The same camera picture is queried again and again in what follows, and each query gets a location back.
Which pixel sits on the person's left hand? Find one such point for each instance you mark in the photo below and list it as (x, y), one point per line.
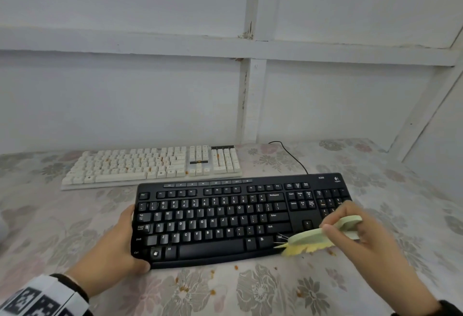
(108, 261)

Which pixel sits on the person's right hand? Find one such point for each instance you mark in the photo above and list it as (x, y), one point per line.
(379, 254)

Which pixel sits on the green brush yellow bristles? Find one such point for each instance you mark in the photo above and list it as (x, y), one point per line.
(311, 239)

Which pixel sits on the white keyboard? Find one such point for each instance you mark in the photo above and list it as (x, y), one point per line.
(144, 165)

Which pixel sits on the black keyboard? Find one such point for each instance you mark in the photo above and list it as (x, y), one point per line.
(217, 247)

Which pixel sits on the person's right forearm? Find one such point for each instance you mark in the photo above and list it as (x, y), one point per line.
(445, 310)

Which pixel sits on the person's left forearm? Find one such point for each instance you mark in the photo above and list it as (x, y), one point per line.
(72, 285)

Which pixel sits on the floral tablecloth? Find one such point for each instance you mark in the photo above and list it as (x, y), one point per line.
(398, 189)

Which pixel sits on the white marker left wristband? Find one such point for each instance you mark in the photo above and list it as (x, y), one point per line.
(39, 299)

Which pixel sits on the white wooden frame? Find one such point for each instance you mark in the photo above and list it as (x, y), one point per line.
(144, 42)

